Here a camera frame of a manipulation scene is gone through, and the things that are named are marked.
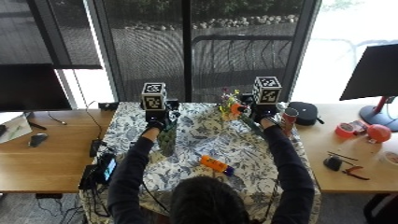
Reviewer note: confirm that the white paper sheet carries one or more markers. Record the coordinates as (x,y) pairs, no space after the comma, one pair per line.
(15,128)

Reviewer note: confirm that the black computer mouse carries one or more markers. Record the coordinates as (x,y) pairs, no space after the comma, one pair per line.
(38,139)

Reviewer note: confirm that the small black gadget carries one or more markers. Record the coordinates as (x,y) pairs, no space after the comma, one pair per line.
(332,163)

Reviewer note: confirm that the colourful flower bouquet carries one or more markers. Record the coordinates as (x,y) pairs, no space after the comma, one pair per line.
(231,107)

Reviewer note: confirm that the orange tape roll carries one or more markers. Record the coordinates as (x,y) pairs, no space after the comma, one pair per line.
(345,130)

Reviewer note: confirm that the red cylindrical cup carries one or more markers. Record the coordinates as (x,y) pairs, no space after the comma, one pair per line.
(290,119)

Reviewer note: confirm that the black chair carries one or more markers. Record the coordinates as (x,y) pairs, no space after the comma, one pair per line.
(381,210)

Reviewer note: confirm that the white marker cube on left glove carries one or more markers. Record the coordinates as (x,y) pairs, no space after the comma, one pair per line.
(154,96)

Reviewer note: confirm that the black box device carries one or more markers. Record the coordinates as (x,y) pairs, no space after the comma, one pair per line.
(89,177)

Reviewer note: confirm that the white marker cube on glove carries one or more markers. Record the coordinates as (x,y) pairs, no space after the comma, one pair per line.
(154,96)
(268,90)

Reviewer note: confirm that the green textured vase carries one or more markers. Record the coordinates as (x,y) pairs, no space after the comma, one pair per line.
(167,141)

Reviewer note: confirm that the black round zip pouch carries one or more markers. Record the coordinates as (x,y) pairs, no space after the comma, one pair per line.
(304,112)

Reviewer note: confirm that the person's right hand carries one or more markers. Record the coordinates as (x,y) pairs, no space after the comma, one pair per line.
(266,111)

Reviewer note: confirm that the small black camera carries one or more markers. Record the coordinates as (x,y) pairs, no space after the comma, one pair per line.
(109,106)

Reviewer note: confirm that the black power adapter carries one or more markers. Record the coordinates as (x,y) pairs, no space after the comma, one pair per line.
(95,147)

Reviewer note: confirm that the smartphone with lit screen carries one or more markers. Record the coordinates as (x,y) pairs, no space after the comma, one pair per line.
(109,168)

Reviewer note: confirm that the black monitor with red stand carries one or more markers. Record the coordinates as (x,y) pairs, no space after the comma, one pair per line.
(373,74)

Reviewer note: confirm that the white tape roll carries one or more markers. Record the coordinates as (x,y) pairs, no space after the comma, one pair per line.
(392,158)

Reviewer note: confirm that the blue floral tablecloth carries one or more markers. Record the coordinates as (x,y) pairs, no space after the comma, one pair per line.
(199,140)

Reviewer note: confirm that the thin dark stick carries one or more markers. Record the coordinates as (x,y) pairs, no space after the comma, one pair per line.
(343,155)

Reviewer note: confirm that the white marker cube on right glove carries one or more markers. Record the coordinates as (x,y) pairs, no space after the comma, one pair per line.
(268,90)

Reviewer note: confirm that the person's left hand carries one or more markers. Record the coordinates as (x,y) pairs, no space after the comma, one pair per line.
(156,119)

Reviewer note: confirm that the orange bottle with purple cap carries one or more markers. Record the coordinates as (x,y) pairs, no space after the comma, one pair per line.
(214,164)

